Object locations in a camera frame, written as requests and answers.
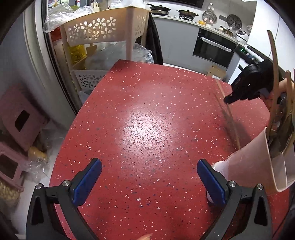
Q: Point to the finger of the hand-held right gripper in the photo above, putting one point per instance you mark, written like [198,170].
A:
[235,97]

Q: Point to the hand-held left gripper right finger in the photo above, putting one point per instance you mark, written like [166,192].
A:
[210,182]

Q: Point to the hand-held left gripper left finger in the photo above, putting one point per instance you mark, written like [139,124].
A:
[88,182]

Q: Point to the long curved bamboo chopstick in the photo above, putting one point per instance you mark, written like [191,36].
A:
[274,69]

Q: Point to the plain bamboo chopstick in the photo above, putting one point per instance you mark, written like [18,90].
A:
[230,120]

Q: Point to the blue floral bamboo chopstick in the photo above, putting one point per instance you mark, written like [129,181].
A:
[290,92]

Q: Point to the beige perforated utensil holder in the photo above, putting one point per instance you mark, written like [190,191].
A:
[249,161]

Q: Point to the person's right forearm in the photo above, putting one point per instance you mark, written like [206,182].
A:
[283,86]

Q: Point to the person's left hand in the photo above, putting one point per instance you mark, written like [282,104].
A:
[145,237]

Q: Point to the black countertop appliance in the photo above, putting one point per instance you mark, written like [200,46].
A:
[247,55]

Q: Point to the cardboard box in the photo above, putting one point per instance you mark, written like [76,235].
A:
[216,72]

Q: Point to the black built-in oven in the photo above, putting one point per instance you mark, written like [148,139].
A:
[213,49]

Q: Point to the small metal pot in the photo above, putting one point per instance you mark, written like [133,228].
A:
[227,31]

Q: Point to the bag of yellow goods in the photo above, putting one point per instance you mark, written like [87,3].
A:
[38,154]

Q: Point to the round divided metal plate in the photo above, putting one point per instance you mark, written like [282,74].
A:
[234,20]

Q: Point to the metal steamer basket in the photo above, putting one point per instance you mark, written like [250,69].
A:
[209,17]

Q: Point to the grey kitchen cabinet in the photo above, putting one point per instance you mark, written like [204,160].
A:
[177,41]

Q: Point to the pink plastic stool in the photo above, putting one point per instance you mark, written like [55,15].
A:
[9,166]
[23,115]

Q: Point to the bag of beige goods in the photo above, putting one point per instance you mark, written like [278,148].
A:
[8,193]

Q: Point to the black wok with lid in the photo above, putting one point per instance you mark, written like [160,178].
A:
[187,13]

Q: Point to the black hanging cloth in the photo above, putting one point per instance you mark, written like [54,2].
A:
[153,41]

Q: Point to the black frying pan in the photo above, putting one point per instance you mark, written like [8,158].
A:
[159,9]

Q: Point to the yellow packet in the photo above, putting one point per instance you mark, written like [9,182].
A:
[78,54]

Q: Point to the crumpled clear plastic bag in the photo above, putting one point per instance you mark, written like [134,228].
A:
[110,53]

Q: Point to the beige flower-cutout storage rack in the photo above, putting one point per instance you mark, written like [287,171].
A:
[92,25]

